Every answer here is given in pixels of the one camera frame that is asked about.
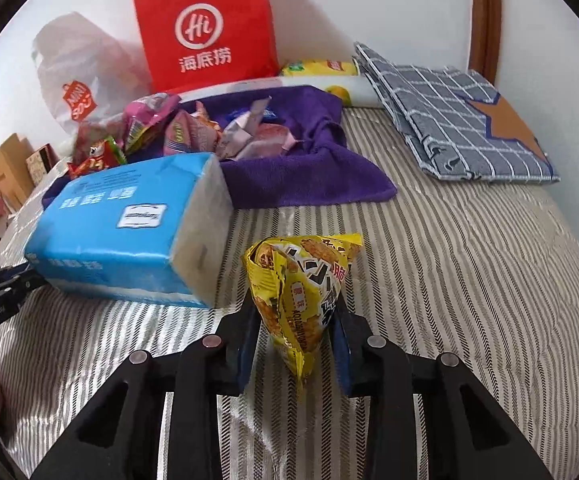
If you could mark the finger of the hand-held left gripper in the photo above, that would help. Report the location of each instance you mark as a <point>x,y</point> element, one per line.
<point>4,276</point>
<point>19,291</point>

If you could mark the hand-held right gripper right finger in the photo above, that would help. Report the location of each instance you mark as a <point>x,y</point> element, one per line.
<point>342,350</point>

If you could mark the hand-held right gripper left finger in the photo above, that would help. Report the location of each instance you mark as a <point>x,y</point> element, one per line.
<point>247,355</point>

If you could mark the yellow snack packet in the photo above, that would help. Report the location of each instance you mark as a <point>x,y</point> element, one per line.
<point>294,300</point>

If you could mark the blue tissue pack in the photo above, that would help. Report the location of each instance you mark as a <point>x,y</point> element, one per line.
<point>119,225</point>

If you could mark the green snack packet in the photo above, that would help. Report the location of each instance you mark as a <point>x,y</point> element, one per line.
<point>115,150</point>

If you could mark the purple towel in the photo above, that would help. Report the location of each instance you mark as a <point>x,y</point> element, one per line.
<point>289,180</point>

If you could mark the magenta snack packet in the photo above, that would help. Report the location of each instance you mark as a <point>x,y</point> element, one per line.
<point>144,115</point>

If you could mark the pale pink snack packet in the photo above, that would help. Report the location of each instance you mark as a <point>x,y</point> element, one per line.
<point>272,141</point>

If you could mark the pink cartoon snack packet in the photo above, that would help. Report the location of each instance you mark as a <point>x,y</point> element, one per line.
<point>189,135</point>

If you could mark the white red snack packet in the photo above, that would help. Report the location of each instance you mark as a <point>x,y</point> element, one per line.
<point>242,127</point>

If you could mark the wooden headboard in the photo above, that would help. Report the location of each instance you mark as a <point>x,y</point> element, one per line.
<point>9,160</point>

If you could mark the beige patterned box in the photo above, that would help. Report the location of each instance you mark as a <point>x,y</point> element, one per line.
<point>39,162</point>

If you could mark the striped quilt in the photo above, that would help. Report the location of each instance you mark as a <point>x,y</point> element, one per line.
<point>444,285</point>

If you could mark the white plastic bag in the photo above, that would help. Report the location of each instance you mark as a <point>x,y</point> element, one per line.
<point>69,60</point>

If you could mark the grey checked cloth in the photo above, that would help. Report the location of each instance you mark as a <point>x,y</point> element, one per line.
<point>444,120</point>

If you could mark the white fruit print roll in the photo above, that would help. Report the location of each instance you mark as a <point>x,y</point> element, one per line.
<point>354,90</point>

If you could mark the yellow drink pack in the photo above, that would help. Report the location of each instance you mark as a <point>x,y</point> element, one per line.
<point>319,67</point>

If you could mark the red paper bag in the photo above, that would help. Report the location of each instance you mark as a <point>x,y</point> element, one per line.
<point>204,25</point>

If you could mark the brown wooden door frame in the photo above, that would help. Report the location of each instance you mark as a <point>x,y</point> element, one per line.
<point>484,10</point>

